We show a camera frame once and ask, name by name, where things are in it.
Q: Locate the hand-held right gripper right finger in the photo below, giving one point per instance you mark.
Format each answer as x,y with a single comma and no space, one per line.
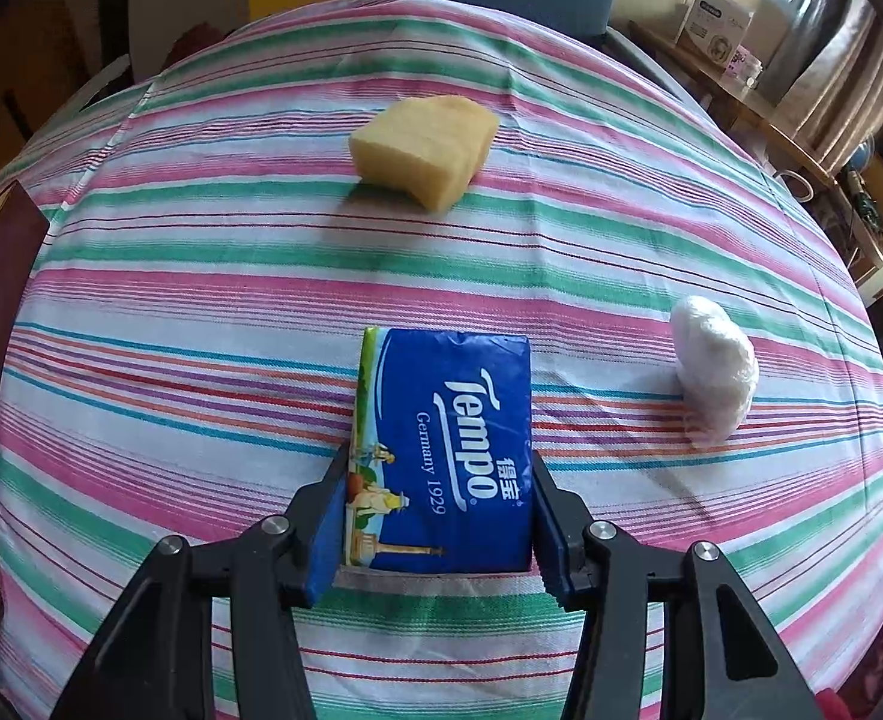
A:
554,547

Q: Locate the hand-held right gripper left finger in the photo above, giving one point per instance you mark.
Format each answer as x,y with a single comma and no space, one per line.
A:
325,532

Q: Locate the blue tissue pack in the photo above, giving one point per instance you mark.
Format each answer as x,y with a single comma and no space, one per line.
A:
441,427

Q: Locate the white plastic-wrapped ball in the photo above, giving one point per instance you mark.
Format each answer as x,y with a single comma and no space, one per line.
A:
711,367

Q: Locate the striped tablecloth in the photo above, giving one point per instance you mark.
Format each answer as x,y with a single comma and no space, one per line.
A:
186,315

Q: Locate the yellow sponge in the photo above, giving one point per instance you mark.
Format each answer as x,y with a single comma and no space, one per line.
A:
419,150

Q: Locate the wooden desk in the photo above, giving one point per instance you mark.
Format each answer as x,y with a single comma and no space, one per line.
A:
779,124

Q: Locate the small blue globe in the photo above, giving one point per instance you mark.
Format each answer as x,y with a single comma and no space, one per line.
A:
861,154

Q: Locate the pink floral container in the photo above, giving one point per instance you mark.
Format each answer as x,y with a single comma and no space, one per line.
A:
743,67

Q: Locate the white printed carton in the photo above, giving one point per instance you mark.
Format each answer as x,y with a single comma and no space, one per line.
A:
715,22

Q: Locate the grey curtain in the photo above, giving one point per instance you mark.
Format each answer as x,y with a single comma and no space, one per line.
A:
839,60

